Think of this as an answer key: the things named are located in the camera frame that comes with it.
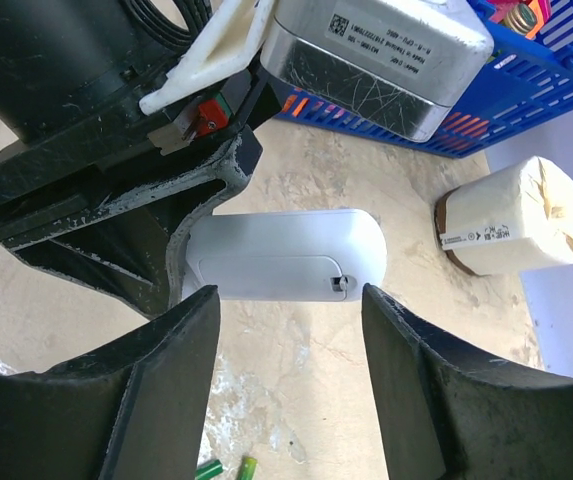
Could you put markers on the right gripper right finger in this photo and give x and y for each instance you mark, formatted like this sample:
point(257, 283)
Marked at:
point(450, 410)

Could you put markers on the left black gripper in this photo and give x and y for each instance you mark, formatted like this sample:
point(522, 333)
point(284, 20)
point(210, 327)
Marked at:
point(108, 203)

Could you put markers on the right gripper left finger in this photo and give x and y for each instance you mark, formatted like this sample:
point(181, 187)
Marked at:
point(133, 408)

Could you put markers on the long white remote control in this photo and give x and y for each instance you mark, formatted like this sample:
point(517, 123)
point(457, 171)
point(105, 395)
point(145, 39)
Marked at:
point(298, 256)

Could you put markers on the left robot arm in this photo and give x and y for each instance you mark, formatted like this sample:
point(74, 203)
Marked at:
point(61, 62)

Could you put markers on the wrapped toilet paper roll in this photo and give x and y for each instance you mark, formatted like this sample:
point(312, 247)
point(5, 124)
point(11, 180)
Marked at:
point(519, 218)

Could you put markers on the blue plastic basket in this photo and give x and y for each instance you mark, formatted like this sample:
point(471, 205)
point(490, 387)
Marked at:
point(525, 83)

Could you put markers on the orange pink snack pack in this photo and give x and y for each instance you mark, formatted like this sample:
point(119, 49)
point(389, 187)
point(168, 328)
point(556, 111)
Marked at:
point(542, 9)

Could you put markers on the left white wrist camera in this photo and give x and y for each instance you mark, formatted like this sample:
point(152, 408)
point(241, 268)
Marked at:
point(401, 65)

